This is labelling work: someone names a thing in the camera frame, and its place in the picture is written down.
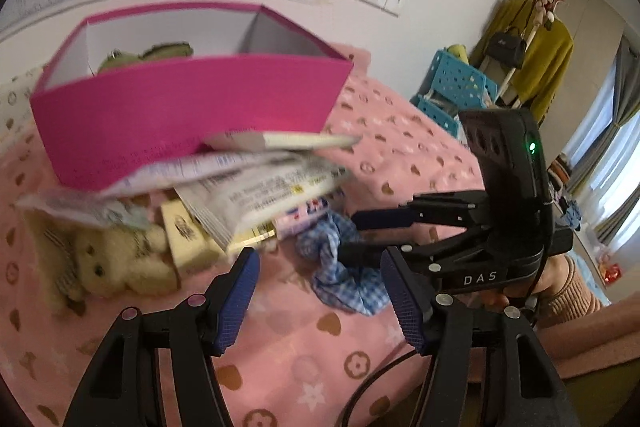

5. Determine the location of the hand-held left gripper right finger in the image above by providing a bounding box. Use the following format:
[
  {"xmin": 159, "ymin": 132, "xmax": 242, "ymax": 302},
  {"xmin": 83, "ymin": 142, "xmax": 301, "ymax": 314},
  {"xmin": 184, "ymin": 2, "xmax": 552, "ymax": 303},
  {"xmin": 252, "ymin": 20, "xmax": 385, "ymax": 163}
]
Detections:
[{"xmin": 380, "ymin": 247, "xmax": 581, "ymax": 427}]

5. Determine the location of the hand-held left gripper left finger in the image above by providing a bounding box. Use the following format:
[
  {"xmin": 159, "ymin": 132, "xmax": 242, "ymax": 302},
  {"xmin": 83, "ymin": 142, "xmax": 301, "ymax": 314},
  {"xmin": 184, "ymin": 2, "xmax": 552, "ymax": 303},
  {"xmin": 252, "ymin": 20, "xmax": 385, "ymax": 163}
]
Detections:
[{"xmin": 62, "ymin": 247, "xmax": 263, "ymax": 427}]

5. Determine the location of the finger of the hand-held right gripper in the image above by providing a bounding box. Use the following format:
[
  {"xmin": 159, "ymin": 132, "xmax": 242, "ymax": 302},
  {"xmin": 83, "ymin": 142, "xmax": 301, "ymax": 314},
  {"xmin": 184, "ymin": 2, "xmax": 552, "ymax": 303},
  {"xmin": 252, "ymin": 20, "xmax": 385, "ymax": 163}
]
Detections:
[
  {"xmin": 339, "ymin": 228, "xmax": 491, "ymax": 274},
  {"xmin": 350, "ymin": 192, "xmax": 490, "ymax": 233}
]

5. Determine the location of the blue gingham scrunchie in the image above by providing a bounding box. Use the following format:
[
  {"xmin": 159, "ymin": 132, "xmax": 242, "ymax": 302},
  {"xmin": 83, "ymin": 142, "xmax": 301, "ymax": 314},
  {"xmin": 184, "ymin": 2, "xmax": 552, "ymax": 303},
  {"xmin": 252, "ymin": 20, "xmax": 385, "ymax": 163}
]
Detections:
[{"xmin": 295, "ymin": 212, "xmax": 393, "ymax": 315}]

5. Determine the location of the white yellow wet wipes pack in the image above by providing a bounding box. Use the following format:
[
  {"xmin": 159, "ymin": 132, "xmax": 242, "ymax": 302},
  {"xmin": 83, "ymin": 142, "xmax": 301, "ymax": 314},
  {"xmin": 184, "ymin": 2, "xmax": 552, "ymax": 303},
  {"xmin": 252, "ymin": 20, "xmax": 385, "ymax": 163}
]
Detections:
[{"xmin": 175, "ymin": 152, "xmax": 353, "ymax": 253}]

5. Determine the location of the pink cardboard box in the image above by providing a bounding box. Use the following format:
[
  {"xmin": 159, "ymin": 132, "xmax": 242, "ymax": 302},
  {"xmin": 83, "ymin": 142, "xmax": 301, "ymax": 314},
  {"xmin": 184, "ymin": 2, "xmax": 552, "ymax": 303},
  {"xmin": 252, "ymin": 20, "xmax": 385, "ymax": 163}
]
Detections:
[{"xmin": 30, "ymin": 2, "xmax": 355, "ymax": 190}]

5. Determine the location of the person's right forearm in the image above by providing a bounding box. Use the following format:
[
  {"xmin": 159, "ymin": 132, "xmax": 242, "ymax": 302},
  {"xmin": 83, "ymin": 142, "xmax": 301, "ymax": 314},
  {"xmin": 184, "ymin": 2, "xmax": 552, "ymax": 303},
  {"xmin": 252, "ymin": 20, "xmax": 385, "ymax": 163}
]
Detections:
[{"xmin": 547, "ymin": 264, "xmax": 608, "ymax": 328}]

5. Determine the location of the person's right hand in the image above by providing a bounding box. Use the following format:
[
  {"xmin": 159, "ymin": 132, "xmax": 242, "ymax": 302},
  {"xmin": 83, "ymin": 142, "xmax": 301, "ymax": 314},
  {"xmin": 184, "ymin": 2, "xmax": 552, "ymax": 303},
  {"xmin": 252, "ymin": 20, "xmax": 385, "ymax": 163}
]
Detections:
[{"xmin": 542, "ymin": 255, "xmax": 577, "ymax": 308}]

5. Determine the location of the colourful flower print pack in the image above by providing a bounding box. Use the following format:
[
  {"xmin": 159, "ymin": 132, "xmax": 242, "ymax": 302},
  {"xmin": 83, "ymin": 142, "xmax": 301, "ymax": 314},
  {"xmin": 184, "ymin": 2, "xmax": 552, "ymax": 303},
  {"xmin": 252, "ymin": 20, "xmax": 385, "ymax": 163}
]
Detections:
[{"xmin": 272, "ymin": 194, "xmax": 333, "ymax": 240}]

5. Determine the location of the beige tissue pack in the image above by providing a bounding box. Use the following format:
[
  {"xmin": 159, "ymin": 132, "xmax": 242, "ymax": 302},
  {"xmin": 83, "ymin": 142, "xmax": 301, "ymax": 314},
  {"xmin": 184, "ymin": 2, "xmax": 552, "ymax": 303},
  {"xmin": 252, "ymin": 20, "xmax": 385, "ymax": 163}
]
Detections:
[{"xmin": 160, "ymin": 199, "xmax": 231, "ymax": 278}]

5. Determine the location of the white coat rack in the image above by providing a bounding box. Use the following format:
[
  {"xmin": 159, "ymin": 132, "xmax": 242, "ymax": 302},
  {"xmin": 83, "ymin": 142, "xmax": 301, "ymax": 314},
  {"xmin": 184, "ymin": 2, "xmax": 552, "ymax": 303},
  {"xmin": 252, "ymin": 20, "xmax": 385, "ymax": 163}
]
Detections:
[{"xmin": 492, "ymin": 0, "xmax": 573, "ymax": 108}]

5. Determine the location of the blue plastic basket rack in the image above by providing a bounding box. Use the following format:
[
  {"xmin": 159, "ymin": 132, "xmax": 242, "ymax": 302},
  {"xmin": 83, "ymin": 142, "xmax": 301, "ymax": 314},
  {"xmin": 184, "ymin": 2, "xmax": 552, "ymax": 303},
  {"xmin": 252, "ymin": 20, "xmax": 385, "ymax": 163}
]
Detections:
[{"xmin": 410, "ymin": 49, "xmax": 496, "ymax": 138}]

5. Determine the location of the coat rack with yellow coat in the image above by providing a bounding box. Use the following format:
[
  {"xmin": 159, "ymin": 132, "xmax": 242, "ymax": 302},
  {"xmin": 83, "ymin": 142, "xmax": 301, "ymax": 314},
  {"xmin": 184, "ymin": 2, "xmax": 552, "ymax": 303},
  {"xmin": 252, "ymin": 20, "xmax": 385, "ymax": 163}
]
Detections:
[{"xmin": 472, "ymin": 0, "xmax": 575, "ymax": 120}]

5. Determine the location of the black handbag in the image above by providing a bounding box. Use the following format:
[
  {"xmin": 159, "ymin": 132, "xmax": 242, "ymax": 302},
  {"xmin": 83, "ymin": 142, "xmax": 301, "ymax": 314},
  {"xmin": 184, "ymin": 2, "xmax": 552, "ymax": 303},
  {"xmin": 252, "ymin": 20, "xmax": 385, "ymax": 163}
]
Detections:
[{"xmin": 485, "ymin": 29, "xmax": 528, "ymax": 68}]

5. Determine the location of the white plastic packet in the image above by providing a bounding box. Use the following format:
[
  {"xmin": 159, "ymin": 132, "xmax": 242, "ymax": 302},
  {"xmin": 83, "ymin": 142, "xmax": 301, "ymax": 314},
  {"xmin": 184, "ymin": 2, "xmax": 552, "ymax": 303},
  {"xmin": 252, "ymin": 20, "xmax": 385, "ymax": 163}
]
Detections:
[{"xmin": 100, "ymin": 131, "xmax": 363, "ymax": 200}]

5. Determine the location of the cream teddy bear plush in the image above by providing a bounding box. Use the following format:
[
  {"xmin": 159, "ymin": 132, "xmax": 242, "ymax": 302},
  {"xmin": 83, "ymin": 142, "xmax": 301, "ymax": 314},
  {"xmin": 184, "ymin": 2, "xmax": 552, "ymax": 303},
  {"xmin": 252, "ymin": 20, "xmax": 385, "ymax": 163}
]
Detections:
[{"xmin": 25, "ymin": 212, "xmax": 181, "ymax": 313}]

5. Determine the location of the grey curtain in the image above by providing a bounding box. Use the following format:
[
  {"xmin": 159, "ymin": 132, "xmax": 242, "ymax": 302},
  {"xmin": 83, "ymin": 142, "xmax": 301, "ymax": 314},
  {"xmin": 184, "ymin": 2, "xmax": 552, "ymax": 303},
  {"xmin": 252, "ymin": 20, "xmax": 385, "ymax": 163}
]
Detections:
[{"xmin": 565, "ymin": 32, "xmax": 640, "ymax": 248}]

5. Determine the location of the pink hanging ornament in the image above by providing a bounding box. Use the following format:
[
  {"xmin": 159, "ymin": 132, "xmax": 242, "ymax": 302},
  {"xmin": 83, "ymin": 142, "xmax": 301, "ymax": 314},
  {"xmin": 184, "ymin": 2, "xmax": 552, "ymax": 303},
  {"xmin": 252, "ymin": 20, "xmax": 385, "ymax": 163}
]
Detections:
[{"xmin": 532, "ymin": 0, "xmax": 558, "ymax": 28}]

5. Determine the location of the green dinosaur plush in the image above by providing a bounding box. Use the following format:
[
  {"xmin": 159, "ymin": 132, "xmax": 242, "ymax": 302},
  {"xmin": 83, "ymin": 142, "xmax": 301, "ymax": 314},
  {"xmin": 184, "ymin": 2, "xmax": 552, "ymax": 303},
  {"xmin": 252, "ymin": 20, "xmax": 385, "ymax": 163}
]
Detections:
[{"xmin": 96, "ymin": 42, "xmax": 195, "ymax": 75}]

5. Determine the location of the white printed cloth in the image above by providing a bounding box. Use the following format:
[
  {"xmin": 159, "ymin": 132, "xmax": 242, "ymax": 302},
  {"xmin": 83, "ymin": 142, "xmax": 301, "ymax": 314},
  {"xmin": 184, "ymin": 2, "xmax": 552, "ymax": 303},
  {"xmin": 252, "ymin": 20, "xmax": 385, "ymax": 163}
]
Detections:
[{"xmin": 0, "ymin": 67, "xmax": 48, "ymax": 142}]

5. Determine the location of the thin black cable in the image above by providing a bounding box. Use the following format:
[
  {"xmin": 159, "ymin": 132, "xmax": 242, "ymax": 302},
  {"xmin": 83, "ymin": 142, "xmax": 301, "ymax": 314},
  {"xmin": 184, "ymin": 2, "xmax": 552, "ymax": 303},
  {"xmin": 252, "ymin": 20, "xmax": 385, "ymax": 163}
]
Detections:
[{"xmin": 520, "ymin": 199, "xmax": 555, "ymax": 308}]

